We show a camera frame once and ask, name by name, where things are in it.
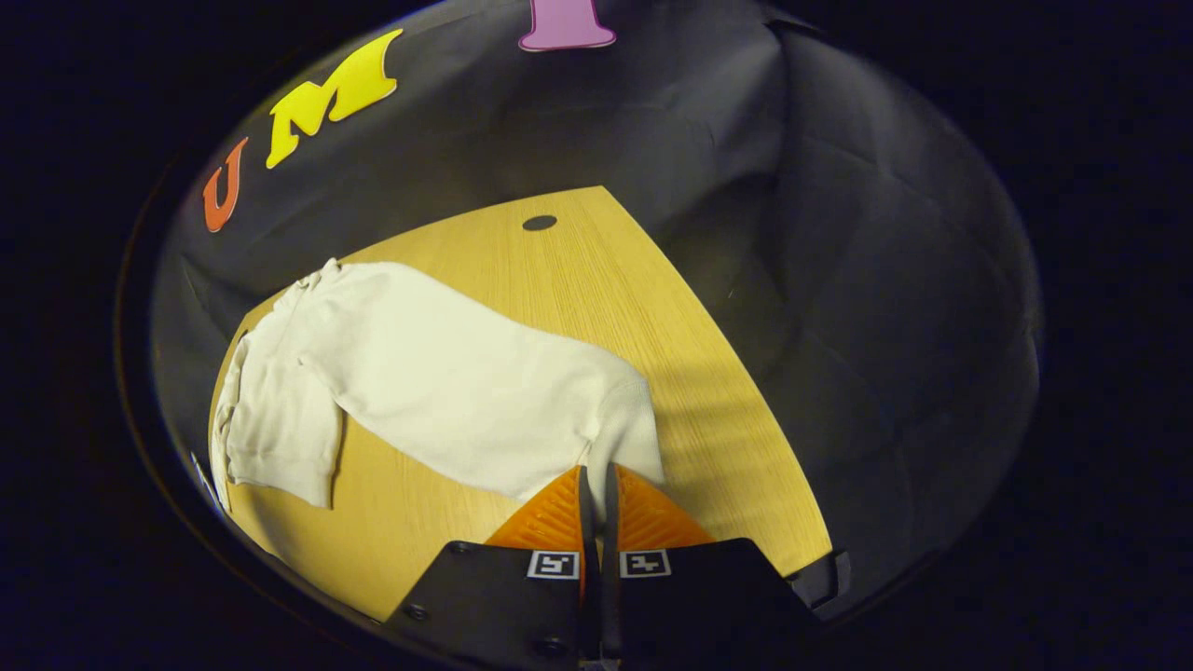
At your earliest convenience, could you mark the cream sweater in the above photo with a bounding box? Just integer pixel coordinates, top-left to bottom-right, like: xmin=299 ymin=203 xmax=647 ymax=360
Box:
xmin=210 ymin=259 xmax=665 ymax=523

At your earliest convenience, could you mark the black backdrop cloth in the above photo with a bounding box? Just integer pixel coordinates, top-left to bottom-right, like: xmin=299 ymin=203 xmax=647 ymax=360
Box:
xmin=149 ymin=0 xmax=1043 ymax=616

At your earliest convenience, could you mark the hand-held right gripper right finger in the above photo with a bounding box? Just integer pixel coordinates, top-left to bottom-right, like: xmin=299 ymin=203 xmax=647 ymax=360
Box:
xmin=601 ymin=461 xmax=826 ymax=664

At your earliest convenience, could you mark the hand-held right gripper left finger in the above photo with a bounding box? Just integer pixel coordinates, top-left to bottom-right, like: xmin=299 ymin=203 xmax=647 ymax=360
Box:
xmin=380 ymin=464 xmax=600 ymax=671

